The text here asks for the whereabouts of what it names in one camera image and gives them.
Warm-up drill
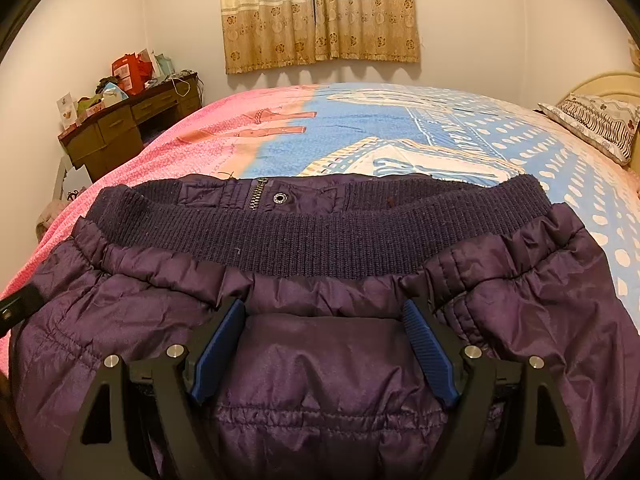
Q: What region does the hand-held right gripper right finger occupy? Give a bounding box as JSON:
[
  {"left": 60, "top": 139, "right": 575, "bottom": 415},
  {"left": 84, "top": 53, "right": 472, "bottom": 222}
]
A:
[{"left": 401, "top": 296, "right": 587, "bottom": 480}]

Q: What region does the clutter of paper bags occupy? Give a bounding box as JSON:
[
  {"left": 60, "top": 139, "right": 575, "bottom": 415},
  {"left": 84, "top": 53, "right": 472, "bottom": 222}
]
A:
[{"left": 56, "top": 49, "right": 198, "bottom": 133}]

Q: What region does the white paper bag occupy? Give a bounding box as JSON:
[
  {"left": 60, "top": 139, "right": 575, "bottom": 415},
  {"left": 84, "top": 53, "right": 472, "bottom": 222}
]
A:
[{"left": 52, "top": 156, "right": 94, "bottom": 202}]

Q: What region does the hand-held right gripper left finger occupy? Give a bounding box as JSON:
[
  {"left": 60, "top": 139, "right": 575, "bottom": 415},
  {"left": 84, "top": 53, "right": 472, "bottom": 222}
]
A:
[{"left": 62, "top": 296, "right": 247, "bottom": 480}]

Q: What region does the cream wooden headboard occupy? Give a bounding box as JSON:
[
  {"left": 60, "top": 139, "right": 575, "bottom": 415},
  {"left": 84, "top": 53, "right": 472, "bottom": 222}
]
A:
[{"left": 569, "top": 71, "right": 640, "bottom": 107}]

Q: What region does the purple puffer jacket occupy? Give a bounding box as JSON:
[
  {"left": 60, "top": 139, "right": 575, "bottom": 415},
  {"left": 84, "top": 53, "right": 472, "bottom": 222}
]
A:
[{"left": 7, "top": 172, "right": 640, "bottom": 480}]

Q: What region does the pink blue printed bed sheet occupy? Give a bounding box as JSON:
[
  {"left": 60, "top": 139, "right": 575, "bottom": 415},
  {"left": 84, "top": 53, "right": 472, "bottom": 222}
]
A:
[{"left": 0, "top": 82, "right": 640, "bottom": 376}]

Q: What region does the brown wooden desk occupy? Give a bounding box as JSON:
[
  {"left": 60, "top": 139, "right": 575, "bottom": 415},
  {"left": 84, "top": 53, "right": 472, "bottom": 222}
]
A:
[{"left": 59, "top": 71, "right": 203, "bottom": 183}]

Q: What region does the red gift bag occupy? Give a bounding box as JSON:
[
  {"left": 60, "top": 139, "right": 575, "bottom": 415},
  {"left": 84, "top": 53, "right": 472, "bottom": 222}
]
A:
[{"left": 111, "top": 52, "right": 153, "bottom": 96}]

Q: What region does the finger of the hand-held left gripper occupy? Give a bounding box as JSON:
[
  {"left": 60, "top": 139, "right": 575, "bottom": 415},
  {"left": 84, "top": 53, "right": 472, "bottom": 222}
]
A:
[{"left": 0, "top": 284, "right": 44, "bottom": 341}]

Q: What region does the beige floral window curtain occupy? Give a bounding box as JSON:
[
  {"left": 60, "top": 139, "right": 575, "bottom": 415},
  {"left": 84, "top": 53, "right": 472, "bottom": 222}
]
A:
[{"left": 220, "top": 0, "right": 422, "bottom": 76}]

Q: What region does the striped patterned pillow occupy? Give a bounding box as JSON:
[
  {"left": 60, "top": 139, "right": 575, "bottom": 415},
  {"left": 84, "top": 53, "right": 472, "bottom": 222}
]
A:
[{"left": 537, "top": 92, "right": 640, "bottom": 167}]

